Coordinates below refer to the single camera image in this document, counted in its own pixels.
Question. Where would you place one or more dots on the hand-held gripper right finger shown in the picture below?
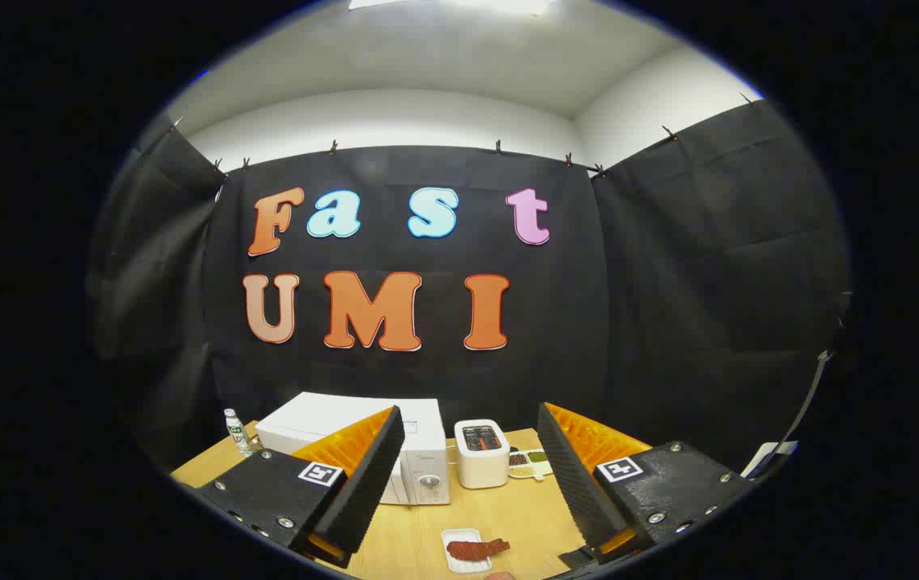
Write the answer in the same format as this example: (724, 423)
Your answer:
(572, 475)

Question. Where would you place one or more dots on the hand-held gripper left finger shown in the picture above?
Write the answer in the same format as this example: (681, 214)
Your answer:
(370, 475)

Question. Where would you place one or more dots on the white microwave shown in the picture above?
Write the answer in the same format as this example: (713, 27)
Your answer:
(427, 451)

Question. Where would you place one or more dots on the red meat slice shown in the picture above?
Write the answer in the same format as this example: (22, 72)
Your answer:
(471, 549)

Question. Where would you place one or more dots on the white divided dish with beans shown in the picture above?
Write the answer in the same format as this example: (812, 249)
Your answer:
(523, 473)

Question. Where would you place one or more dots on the white toaster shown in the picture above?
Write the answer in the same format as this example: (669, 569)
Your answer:
(482, 467)

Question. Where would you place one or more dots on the white rectangular plate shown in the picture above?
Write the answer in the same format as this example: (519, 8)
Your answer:
(467, 566)

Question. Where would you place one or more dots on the white drink bottle green label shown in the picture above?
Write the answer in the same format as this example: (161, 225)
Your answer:
(237, 435)

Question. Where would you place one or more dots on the black backdrop cloth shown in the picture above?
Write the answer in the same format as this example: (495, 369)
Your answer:
(628, 322)

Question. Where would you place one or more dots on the ceiling light panel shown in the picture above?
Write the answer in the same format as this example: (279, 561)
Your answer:
(507, 5)

